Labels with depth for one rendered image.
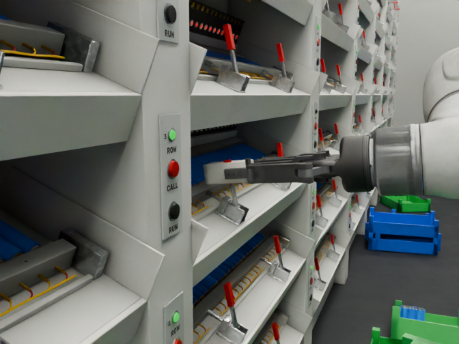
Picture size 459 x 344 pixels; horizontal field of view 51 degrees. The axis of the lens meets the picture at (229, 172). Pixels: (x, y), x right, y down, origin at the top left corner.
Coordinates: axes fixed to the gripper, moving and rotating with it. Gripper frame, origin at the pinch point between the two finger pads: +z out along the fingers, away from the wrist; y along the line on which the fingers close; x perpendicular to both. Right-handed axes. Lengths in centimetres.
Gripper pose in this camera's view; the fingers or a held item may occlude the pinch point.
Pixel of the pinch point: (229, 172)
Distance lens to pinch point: 69.7
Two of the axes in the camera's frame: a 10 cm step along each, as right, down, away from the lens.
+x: -1.1, -9.9, -1.2
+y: 3.7, -1.5, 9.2
